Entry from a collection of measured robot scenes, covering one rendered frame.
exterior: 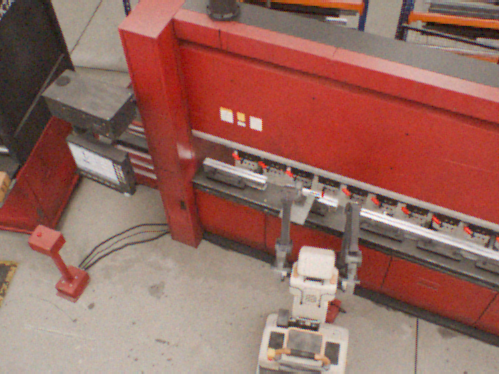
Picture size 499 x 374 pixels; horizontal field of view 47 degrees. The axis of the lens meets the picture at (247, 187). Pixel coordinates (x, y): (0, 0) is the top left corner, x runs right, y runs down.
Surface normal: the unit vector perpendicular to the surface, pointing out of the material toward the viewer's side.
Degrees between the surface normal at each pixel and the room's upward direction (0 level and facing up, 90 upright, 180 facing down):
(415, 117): 90
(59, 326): 0
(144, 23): 0
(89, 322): 0
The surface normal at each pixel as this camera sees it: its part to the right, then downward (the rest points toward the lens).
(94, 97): -0.03, -0.59
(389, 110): -0.40, 0.74
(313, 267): -0.17, 0.18
